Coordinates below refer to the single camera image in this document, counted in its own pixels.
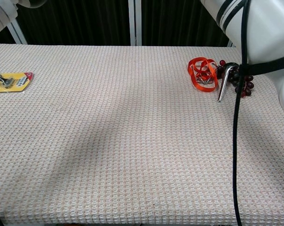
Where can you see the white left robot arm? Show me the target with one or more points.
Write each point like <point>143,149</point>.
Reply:
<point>3,11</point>

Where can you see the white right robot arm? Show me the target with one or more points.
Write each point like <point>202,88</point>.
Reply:
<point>266,30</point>

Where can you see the waffle-weave beige tablecloth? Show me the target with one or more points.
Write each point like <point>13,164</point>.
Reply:
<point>132,141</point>

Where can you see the stainless steel ladle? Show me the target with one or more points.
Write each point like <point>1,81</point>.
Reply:
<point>224,81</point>

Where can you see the dark red grape bunch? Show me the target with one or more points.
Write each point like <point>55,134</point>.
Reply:
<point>247,86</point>

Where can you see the yellow carded razor package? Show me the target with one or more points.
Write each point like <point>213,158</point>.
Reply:
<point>15,81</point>

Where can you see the white metal frame post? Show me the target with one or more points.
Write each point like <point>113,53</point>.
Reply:
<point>135,22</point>
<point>17,33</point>
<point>230,44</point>

